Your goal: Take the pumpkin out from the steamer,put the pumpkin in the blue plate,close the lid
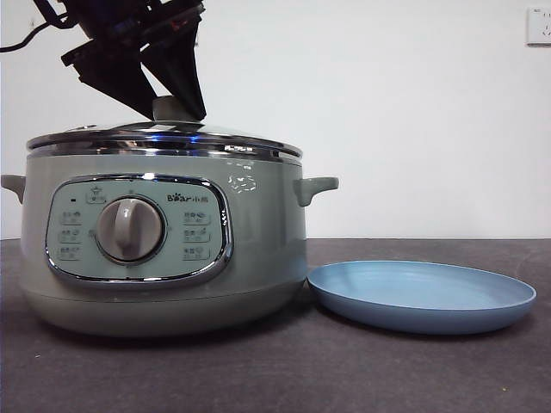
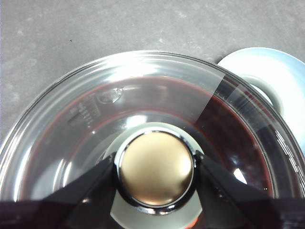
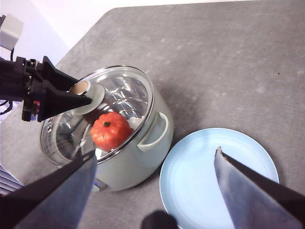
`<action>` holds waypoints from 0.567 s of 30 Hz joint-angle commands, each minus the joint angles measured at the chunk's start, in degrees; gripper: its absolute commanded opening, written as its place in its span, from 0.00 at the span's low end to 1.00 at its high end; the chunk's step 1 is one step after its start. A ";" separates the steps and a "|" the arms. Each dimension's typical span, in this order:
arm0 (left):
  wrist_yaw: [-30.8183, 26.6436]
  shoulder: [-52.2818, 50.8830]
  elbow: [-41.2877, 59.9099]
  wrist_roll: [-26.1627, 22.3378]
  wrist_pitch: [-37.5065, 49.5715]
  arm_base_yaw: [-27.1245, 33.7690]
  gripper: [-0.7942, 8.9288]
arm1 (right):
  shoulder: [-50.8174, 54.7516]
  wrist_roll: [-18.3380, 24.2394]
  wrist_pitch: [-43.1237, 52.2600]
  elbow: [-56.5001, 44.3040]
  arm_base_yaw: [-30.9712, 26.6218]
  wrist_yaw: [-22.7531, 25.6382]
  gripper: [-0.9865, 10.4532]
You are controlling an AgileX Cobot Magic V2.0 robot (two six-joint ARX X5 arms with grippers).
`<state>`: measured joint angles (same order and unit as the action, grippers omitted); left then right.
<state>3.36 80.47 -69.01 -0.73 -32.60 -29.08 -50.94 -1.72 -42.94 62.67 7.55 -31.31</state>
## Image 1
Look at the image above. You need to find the glass lid with grey knob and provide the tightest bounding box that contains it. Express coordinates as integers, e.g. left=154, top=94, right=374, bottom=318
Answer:
left=26, top=96, right=303, bottom=157

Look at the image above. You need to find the grey-green electric steamer pot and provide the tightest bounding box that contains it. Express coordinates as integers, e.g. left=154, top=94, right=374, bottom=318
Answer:
left=0, top=145, right=340, bottom=338

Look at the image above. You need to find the blue round plate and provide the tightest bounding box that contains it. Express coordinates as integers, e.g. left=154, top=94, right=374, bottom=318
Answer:
left=306, top=259, right=538, bottom=336

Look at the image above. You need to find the black cable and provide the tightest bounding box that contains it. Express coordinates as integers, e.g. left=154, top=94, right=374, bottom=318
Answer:
left=0, top=19, right=59, bottom=53

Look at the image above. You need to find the white wall socket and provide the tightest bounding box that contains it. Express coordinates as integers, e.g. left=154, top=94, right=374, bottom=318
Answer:
left=526, top=6, right=551, bottom=47

